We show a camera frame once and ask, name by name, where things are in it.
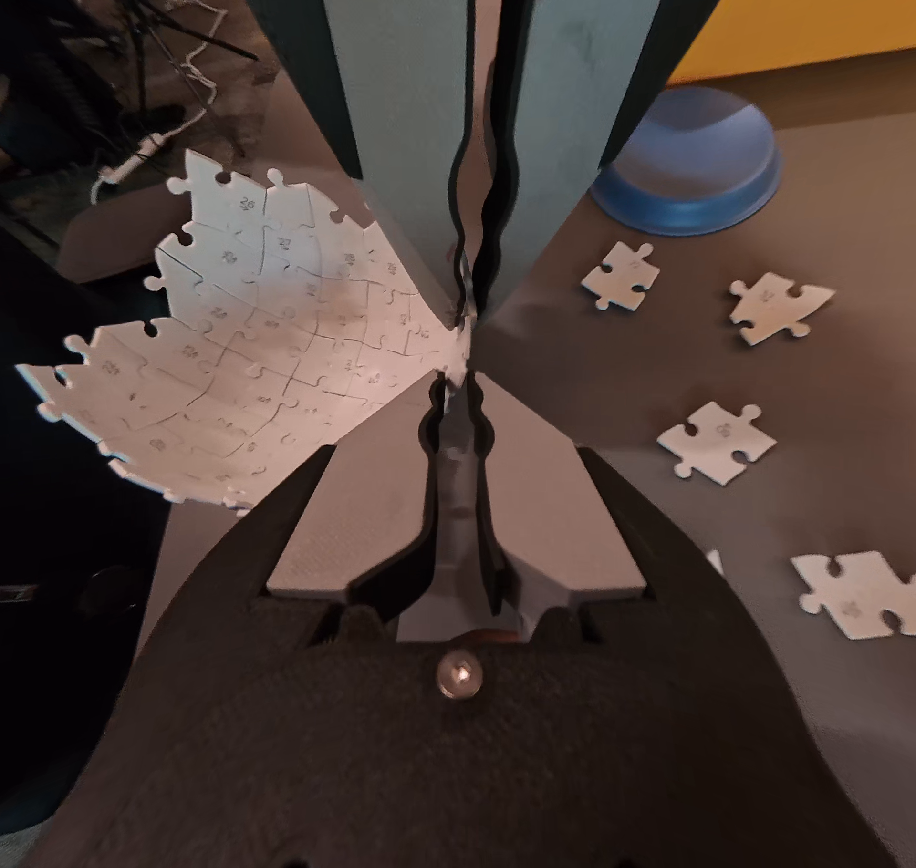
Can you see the person's dark clothed body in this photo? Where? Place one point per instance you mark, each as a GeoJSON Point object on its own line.
{"type": "Point", "coordinates": [57, 524]}

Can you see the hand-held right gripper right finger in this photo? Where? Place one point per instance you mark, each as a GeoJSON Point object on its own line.
{"type": "Point", "coordinates": [558, 517]}

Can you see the white puzzle pieces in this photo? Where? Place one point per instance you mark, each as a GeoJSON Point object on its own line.
{"type": "Point", "coordinates": [715, 442]}

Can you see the yellow plastic bin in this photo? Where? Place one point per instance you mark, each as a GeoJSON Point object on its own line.
{"type": "Point", "coordinates": [823, 9]}

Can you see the blue plastic ball stand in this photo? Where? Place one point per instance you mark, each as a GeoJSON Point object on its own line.
{"type": "Point", "coordinates": [687, 167]}

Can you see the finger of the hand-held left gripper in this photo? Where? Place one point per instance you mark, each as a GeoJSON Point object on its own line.
{"type": "Point", "coordinates": [393, 95]}
{"type": "Point", "coordinates": [572, 95]}

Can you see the black tripod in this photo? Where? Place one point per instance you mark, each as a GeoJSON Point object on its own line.
{"type": "Point", "coordinates": [143, 24]}

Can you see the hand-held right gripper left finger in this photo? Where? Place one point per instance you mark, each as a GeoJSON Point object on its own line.
{"type": "Point", "coordinates": [350, 517]}

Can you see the partly built puzzle ball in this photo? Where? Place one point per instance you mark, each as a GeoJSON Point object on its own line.
{"type": "Point", "coordinates": [250, 353]}

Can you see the grey office chair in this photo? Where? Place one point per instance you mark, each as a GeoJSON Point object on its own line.
{"type": "Point", "coordinates": [107, 238]}

